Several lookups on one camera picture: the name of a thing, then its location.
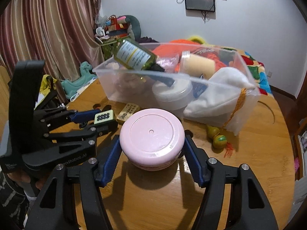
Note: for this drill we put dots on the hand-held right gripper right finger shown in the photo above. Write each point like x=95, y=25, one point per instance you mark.
x=194, y=164

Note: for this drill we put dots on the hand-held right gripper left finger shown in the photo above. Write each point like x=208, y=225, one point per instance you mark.
x=110, y=164

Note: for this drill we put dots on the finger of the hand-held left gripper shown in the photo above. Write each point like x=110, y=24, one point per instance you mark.
x=91, y=135
x=81, y=116

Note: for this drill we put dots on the green and white mahjong tile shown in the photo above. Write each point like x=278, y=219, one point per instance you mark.
x=103, y=117

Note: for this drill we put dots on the pink round case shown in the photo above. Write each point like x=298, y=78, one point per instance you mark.
x=152, y=134

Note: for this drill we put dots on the clear plastic storage box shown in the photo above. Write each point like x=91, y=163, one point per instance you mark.
x=134, y=100

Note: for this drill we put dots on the white lidded jar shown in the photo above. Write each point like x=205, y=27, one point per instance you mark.
x=171, y=94

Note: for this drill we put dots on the small blue box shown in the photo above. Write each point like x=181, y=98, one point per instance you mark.
x=199, y=89

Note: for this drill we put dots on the green bottle with white label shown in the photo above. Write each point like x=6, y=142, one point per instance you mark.
x=134, y=54

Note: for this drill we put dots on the cream jar with purple label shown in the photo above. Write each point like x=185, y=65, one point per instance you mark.
x=199, y=64

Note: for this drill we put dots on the pink striped pouch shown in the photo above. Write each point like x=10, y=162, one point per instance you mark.
x=169, y=63

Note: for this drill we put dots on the person's left forearm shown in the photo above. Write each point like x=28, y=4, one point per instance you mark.
x=12, y=203

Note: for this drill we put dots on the person's left hand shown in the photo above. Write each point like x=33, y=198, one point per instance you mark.
x=25, y=178

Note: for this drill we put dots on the white face mask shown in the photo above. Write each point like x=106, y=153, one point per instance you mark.
x=78, y=93

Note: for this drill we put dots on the green gourd pendant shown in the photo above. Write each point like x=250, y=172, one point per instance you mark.
x=219, y=140

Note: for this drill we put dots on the teal toy horse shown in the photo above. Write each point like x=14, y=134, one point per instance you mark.
x=76, y=81

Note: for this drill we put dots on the gold printed block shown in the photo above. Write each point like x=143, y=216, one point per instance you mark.
x=127, y=113

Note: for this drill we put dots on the yellow cloth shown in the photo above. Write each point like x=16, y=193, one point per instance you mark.
x=46, y=83

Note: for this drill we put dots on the wooden desk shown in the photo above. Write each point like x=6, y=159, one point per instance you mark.
x=148, y=201

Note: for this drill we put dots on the beige plush item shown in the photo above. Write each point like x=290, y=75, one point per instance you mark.
x=127, y=82

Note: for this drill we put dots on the striped pink curtain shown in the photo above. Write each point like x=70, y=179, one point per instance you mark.
x=48, y=28

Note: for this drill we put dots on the pile of toys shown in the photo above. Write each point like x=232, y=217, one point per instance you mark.
x=112, y=27

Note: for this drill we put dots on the grey round cushion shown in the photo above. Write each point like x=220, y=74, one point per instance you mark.
x=134, y=25

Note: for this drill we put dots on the colourful patchwork blanket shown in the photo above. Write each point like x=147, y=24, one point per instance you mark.
x=257, y=74

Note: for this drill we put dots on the orange quilt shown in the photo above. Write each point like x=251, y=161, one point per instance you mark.
x=168, y=46

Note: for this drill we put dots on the wooden wardrobe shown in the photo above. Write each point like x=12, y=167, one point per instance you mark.
x=298, y=124

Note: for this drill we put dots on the white wall socket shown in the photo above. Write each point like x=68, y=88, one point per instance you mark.
x=270, y=73

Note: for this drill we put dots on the small black wall monitor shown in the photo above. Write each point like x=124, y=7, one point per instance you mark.
x=199, y=1

